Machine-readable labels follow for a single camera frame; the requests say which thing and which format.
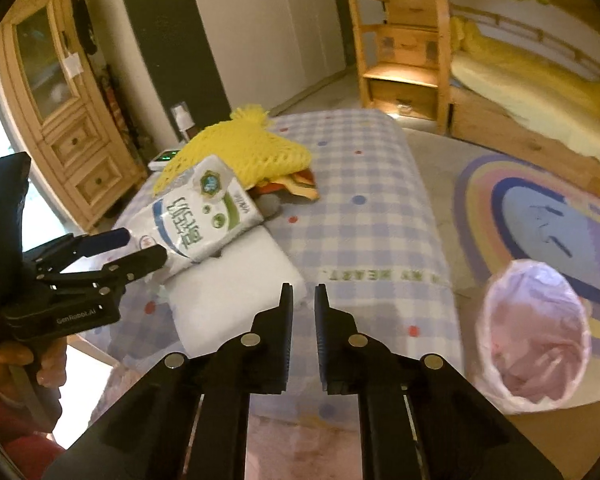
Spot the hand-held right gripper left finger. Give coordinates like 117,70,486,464
42,282,295,480

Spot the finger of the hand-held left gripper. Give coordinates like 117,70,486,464
22,227,132,273
37,247,170,296

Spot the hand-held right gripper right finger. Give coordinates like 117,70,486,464
314,282,563,480

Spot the white tissue packet green print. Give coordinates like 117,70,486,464
137,154,266,281

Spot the orange wrapper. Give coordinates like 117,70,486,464
252,170,321,203

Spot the yellow foam net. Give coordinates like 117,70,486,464
152,105,313,198

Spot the bin with pink bag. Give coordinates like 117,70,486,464
475,259,592,413

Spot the person's left forearm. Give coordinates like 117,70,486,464
0,375,66,480

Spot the person's left hand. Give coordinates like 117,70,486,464
0,337,68,391

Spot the white tissue pack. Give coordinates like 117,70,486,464
162,225,306,356

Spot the white device with green light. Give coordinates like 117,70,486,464
147,149,183,172

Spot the wooden cabinet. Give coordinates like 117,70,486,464
0,0,148,233

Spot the white bottle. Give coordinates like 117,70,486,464
171,101,196,143

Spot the rainbow oval rug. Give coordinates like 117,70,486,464
452,154,600,361

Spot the white wardrobe with round holes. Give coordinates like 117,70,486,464
114,0,356,146

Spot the brown cardboard sheet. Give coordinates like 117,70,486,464
500,382,600,416

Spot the wooden bunk bed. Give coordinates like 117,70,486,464
435,0,600,196

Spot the wooden drawer staircase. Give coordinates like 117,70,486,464
345,0,453,133

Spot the yellow mattress sheet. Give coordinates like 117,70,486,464
450,52,600,158

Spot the yellow quilt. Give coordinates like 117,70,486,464
450,15,487,57

